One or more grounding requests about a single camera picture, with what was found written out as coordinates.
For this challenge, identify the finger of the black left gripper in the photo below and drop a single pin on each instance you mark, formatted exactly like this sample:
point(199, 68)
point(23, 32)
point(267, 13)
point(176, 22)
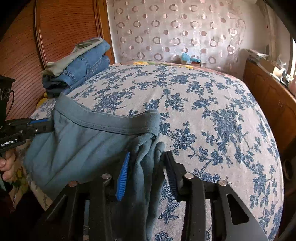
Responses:
point(38, 129)

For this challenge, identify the cardboard box on sideboard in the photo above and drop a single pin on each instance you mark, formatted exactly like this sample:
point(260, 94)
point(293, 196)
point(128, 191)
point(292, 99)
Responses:
point(269, 67)

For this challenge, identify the teal grey cotton shorts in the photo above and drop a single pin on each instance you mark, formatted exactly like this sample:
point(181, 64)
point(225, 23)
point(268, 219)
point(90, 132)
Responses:
point(85, 144)

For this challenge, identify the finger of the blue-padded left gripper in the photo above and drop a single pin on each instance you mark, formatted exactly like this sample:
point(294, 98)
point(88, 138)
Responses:
point(44, 121)

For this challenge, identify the colourful floral blanket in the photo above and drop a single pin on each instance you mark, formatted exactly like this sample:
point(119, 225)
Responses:
point(138, 62)

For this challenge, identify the wooden wardrobe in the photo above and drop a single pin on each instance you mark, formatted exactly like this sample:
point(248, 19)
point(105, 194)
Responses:
point(37, 32)

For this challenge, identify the folded grey-green garment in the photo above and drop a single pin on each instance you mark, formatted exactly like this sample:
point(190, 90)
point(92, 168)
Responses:
point(56, 68)

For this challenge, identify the wooden sideboard cabinet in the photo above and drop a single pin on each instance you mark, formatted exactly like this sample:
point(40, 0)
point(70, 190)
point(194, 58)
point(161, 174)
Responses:
point(277, 104)

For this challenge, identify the left hand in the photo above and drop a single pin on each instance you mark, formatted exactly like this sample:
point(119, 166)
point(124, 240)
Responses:
point(8, 166)

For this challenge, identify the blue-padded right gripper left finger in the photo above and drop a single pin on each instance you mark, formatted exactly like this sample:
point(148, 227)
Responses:
point(64, 219)

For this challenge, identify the folded blue jeans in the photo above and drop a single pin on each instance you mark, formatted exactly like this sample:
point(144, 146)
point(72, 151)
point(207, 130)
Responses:
point(76, 73)

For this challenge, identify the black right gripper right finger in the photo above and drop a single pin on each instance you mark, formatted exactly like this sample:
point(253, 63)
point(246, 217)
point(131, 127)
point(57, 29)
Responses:
point(230, 217)

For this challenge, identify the window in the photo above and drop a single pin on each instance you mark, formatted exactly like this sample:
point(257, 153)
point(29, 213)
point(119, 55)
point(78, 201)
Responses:
point(291, 66)

